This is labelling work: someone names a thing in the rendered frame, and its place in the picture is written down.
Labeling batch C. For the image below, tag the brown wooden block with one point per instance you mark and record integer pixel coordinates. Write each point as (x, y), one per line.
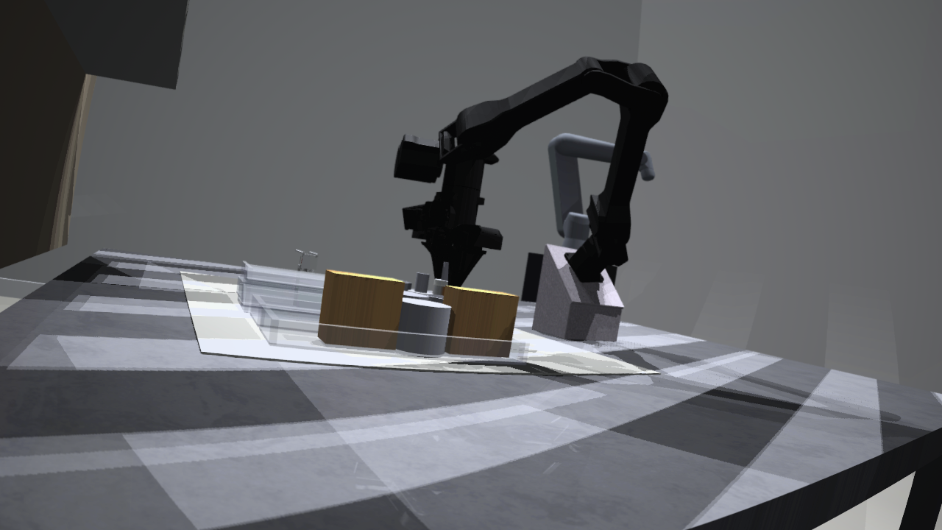
(481, 314)
(361, 301)

